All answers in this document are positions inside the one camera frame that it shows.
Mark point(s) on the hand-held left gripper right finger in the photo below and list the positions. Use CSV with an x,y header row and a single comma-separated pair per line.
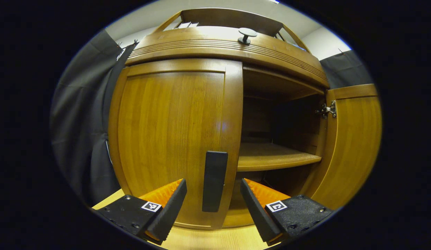
x,y
257,215

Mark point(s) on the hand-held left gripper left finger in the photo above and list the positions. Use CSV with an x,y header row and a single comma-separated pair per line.
x,y
170,215

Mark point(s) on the wooden double-door shoe cabinet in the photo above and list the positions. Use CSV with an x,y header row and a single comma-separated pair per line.
x,y
271,156

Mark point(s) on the wooden cabinet door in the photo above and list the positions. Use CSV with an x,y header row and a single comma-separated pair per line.
x,y
354,146
167,121

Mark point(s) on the black backdrop cloth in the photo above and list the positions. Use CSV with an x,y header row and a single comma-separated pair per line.
x,y
80,121

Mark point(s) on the wooden drawer with black knob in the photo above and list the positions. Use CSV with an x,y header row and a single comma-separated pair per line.
x,y
201,38

